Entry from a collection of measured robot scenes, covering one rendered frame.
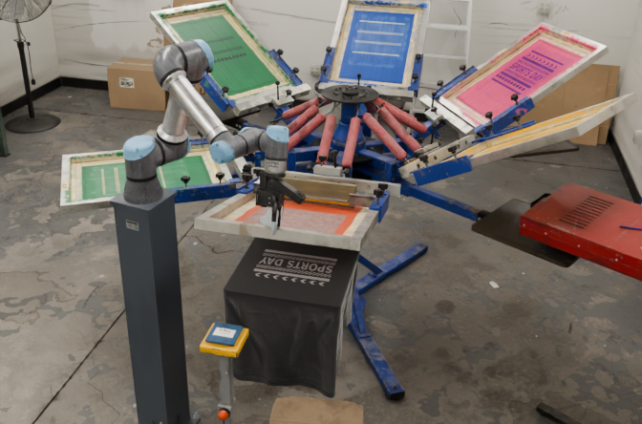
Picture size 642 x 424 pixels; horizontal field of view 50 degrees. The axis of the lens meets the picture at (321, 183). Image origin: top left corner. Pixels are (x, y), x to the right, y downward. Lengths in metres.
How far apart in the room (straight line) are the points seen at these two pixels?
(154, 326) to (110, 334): 1.11
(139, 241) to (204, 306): 1.47
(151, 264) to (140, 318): 0.30
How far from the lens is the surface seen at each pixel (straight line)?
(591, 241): 2.87
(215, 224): 2.42
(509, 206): 3.37
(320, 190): 2.90
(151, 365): 3.14
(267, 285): 2.65
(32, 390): 3.83
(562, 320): 4.36
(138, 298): 2.96
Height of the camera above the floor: 2.42
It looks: 25 degrees down
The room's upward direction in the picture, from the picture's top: 2 degrees clockwise
